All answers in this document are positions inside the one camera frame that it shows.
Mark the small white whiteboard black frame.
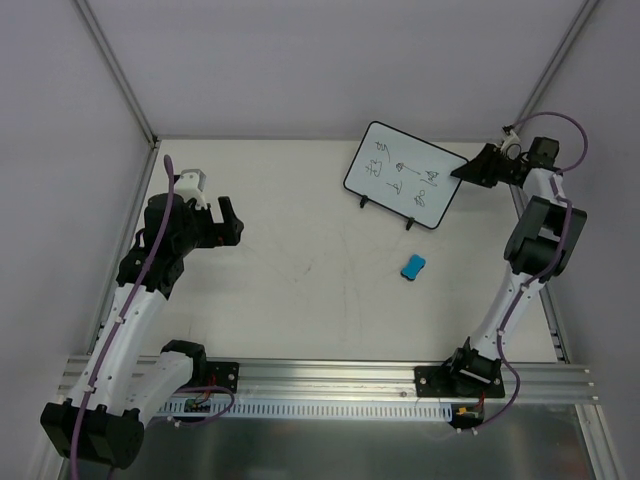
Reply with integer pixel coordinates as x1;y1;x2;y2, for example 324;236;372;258
343;121;468;230

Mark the blue whiteboard eraser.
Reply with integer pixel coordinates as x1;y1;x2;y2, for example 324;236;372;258
400;254;426;281

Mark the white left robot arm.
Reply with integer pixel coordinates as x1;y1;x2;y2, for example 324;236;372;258
40;193;244;470

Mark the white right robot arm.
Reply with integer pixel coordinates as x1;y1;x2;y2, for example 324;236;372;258
428;131;587;397

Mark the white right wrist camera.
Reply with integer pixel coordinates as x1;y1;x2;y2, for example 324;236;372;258
499;125;522;159

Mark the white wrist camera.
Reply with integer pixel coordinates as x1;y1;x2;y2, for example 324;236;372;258
499;125;522;159
174;169;208;210

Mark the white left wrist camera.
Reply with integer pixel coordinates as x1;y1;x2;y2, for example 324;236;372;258
174;169;208;210

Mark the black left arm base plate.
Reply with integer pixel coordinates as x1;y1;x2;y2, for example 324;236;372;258
204;361;240;393

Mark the right aluminium frame post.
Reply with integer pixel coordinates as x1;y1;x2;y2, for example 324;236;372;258
516;0;600;121

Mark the aluminium frame post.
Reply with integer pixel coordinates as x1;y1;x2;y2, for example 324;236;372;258
72;0;160;149
516;0;600;121

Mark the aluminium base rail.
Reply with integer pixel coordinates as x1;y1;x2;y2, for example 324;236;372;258
58;353;599;401

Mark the white slotted cable duct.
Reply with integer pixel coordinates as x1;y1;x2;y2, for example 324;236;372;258
156;395;453;423

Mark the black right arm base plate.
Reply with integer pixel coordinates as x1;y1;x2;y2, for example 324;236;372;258
414;365;505;399

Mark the left aluminium frame post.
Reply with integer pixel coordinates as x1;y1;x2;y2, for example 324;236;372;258
72;0;160;149

